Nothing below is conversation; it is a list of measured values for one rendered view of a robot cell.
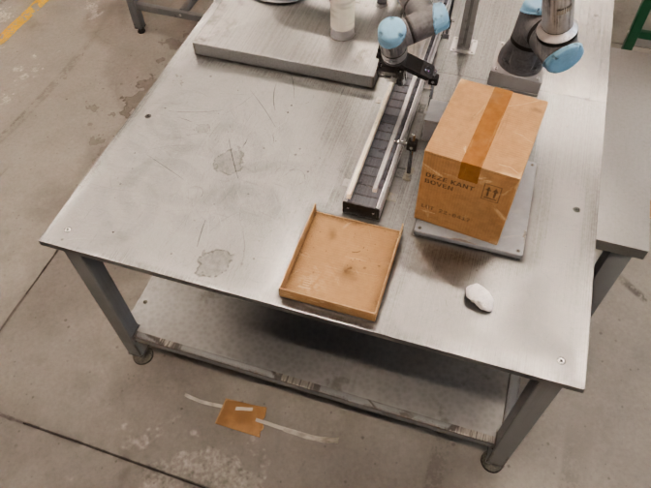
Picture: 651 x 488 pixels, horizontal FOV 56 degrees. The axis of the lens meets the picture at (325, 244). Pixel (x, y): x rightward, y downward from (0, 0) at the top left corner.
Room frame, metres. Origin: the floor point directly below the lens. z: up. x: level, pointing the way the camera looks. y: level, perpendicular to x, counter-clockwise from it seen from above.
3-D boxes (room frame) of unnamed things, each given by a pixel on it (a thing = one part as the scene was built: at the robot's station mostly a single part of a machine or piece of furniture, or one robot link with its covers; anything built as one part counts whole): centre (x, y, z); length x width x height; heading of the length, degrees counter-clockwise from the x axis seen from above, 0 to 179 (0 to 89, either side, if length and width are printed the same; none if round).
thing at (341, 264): (0.93, -0.05, 0.85); 0.30 x 0.26 x 0.04; 161
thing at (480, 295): (0.80, -0.39, 0.85); 0.08 x 0.07 x 0.04; 8
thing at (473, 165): (1.14, -0.43, 0.99); 0.30 x 0.24 x 0.27; 154
